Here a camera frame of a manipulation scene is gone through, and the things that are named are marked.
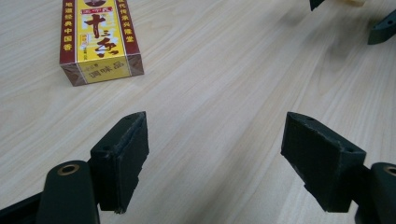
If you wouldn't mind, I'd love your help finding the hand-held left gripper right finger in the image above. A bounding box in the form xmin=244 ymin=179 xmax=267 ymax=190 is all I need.
xmin=280 ymin=111 xmax=368 ymax=214

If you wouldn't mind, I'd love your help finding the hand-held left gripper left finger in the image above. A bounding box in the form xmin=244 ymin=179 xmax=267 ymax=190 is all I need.
xmin=88 ymin=111 xmax=150 ymax=215

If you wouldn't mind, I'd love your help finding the yellow and red seasoning box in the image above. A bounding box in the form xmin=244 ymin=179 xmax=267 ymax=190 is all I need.
xmin=59 ymin=0 xmax=145 ymax=87

